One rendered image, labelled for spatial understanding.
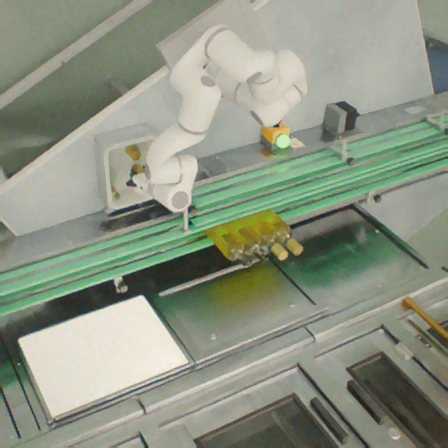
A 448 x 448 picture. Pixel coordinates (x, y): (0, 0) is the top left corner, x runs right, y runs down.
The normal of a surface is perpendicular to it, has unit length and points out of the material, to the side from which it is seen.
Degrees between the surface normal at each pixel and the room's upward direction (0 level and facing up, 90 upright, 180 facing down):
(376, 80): 0
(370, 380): 90
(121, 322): 90
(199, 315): 90
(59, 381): 90
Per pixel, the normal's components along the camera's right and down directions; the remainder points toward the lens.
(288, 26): 0.49, 0.53
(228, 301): 0.02, -0.80
